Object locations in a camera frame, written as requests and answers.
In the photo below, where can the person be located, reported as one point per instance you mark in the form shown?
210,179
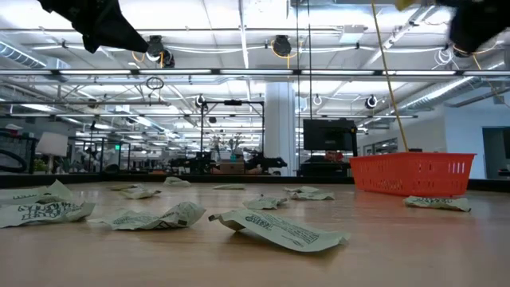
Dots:
332,156

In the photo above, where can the long ceiling light bar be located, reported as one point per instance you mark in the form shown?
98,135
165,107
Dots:
255,72

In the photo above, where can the silver air duct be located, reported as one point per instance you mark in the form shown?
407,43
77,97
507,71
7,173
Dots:
438,92

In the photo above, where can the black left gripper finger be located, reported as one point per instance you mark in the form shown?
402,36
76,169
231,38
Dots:
119,38

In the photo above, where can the green-white sweetener packet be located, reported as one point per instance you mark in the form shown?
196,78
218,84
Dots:
176,182
301,189
159,219
279,231
44,213
36,194
123,186
139,194
264,203
229,186
436,203
312,196

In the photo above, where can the yellow tape tag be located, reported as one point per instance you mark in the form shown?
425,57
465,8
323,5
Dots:
404,4

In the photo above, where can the black background robot arm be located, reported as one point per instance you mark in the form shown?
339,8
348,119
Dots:
265,162

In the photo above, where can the white lampshade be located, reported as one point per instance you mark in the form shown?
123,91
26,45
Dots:
52,144

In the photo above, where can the white building column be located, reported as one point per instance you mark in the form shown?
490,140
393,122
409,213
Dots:
280,127

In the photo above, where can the black monitor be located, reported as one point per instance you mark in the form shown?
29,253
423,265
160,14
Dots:
328,135

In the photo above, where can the black metal stand frame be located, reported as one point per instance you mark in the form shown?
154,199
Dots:
202,127

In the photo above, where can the orange slotted plastic basket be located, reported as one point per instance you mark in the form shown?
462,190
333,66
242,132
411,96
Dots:
410,175

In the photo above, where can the brown cardboard box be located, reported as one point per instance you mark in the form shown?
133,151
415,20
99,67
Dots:
232,167

